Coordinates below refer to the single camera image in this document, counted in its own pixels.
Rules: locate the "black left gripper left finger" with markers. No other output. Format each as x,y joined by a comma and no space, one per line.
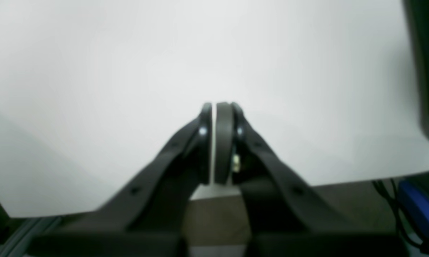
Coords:
144,218

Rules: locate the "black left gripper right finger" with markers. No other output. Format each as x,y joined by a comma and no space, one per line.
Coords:
286,216

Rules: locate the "blue box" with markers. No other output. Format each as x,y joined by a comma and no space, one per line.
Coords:
415,205

